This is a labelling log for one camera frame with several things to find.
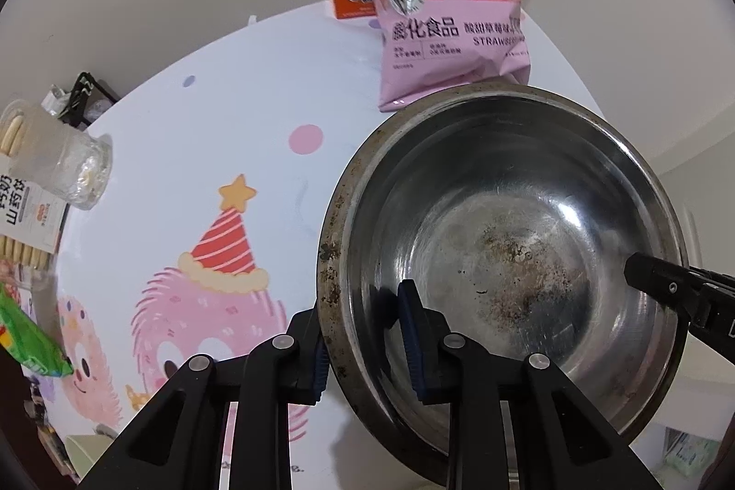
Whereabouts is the large steel bowl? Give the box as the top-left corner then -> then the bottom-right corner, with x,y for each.
317,83 -> 688,483

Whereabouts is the green chips bag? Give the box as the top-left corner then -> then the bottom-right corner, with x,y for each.
0,285 -> 74,378

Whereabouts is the biscuit package white label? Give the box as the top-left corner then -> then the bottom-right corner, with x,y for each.
1,101 -> 67,271

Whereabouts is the clear glass jar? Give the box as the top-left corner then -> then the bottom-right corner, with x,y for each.
11,104 -> 112,210

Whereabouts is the pink strawberry snack bag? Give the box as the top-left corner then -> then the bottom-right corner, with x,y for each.
374,0 -> 531,112

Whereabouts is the black wire rack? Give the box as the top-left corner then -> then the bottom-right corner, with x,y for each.
58,71 -> 121,130

